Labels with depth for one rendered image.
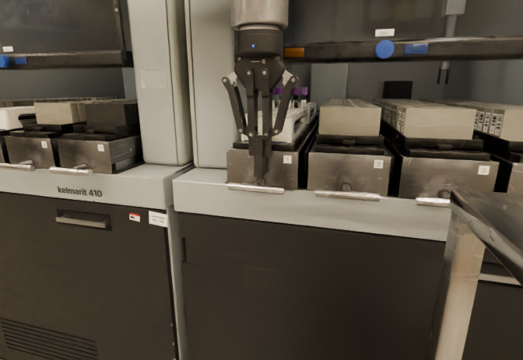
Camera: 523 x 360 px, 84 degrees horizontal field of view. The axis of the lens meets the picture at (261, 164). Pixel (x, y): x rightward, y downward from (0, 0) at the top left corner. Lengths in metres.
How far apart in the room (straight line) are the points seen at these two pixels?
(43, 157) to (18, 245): 0.28
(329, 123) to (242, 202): 0.23
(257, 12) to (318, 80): 0.76
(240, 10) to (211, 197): 0.34
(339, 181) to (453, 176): 0.17
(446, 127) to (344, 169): 0.20
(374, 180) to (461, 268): 0.23
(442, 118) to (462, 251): 0.32
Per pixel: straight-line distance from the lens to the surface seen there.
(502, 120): 0.65
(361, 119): 0.59
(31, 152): 0.86
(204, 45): 0.66
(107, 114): 0.79
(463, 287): 0.36
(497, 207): 0.31
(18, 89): 1.33
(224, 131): 0.65
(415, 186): 0.55
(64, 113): 0.87
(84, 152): 0.74
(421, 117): 0.60
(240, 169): 0.55
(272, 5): 0.47
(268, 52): 0.47
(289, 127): 0.55
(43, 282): 1.02
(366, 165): 0.52
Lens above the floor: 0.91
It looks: 14 degrees down
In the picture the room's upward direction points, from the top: straight up
